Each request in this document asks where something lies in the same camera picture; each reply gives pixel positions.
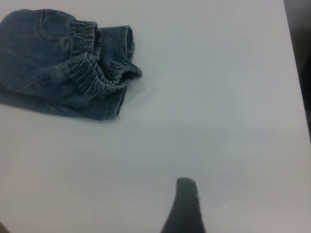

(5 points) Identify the blue denim shorts basketball print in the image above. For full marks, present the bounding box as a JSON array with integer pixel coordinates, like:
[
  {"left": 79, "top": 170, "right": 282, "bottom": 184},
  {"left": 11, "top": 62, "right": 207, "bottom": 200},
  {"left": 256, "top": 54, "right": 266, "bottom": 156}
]
[{"left": 0, "top": 8, "right": 143, "bottom": 121}]

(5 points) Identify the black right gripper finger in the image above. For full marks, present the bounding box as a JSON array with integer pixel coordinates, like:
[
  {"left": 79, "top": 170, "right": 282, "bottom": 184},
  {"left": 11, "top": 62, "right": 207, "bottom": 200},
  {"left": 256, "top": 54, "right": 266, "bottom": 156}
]
[{"left": 160, "top": 177, "right": 207, "bottom": 233}]

